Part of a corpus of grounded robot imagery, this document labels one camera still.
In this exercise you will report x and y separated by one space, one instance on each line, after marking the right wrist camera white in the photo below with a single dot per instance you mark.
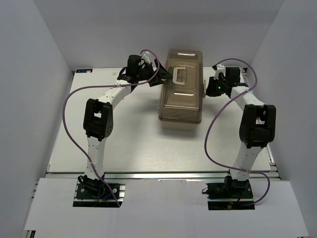
219 71

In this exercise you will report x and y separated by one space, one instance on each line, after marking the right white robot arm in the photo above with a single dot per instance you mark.
257 127

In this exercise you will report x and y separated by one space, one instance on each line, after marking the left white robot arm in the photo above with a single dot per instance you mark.
98 117

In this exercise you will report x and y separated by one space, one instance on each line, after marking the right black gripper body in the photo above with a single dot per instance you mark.
220 84

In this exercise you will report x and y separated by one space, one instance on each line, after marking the aluminium table edge rail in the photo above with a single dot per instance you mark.
216 175

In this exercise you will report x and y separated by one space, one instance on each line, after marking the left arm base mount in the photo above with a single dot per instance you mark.
93 193

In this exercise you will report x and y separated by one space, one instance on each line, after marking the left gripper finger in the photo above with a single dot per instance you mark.
156 82
162 73

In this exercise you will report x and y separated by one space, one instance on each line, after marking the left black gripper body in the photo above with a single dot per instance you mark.
146 74

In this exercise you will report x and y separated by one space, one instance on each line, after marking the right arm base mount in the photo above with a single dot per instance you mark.
223 198

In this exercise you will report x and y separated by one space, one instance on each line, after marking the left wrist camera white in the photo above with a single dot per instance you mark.
145 56

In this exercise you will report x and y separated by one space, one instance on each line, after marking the blue label left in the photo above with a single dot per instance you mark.
89 70

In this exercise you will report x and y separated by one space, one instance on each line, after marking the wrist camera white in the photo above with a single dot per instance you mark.
219 71
145 56

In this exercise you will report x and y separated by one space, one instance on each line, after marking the beige plastic toolbox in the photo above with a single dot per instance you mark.
181 98

